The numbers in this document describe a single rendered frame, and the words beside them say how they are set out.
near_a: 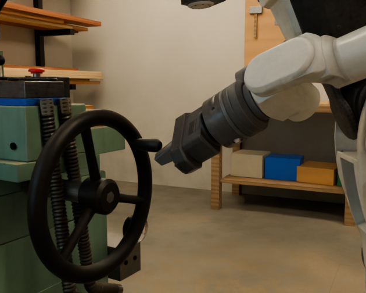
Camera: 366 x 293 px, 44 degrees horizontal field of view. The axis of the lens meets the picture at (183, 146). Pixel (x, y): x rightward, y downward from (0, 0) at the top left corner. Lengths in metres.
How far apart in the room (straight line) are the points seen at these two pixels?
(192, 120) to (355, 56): 0.28
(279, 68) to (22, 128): 0.41
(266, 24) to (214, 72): 0.63
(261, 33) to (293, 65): 3.48
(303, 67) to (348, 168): 0.46
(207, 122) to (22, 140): 0.30
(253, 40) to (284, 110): 3.44
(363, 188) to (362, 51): 0.37
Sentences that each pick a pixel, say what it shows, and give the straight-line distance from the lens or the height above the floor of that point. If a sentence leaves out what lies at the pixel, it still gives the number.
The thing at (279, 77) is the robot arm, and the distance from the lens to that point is 0.64.
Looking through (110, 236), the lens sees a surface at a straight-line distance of 1.17.
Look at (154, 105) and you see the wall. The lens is 4.51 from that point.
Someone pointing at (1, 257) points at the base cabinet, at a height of 0.69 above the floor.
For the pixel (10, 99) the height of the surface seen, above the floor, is 0.97.
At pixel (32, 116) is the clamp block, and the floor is 0.94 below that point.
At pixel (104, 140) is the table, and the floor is 0.87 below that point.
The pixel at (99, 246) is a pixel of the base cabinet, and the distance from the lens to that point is 1.08.
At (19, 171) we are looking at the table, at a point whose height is 0.86.
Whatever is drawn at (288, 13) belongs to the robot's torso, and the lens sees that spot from 0.90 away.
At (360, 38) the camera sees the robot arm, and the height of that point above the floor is 1.05.
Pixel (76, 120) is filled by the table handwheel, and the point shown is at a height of 0.94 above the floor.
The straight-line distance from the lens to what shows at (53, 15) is 4.05.
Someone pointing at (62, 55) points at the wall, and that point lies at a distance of 4.94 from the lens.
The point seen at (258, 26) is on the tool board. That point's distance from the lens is 4.13.
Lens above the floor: 0.99
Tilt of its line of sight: 8 degrees down
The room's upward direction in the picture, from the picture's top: straight up
